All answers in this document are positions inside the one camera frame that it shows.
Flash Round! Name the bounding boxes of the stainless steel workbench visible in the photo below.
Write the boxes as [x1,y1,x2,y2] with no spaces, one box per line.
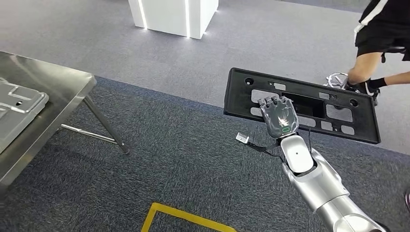
[0,51,131,196]

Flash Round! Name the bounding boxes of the person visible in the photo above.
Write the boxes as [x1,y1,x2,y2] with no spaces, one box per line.
[346,0,410,106]

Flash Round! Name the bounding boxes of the yellow floor tape square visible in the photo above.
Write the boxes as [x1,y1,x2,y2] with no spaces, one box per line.
[141,202,238,232]

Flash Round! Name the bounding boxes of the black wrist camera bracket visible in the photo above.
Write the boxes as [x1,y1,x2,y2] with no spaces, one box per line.
[245,139,286,158]

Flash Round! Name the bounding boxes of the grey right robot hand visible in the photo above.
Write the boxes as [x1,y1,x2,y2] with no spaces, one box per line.
[258,95,300,139]

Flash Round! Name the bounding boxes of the white lit pillar block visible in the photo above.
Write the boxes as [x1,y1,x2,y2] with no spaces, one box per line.
[128,0,220,40]

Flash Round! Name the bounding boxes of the black plastic plate part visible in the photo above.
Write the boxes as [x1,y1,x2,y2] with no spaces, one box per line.
[223,67,382,145]

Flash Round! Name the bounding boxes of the chrome stool base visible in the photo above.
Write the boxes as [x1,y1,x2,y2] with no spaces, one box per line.
[325,72,350,89]

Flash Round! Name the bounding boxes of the grey stamped metal panel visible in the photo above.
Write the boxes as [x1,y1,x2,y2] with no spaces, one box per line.
[0,76,50,155]

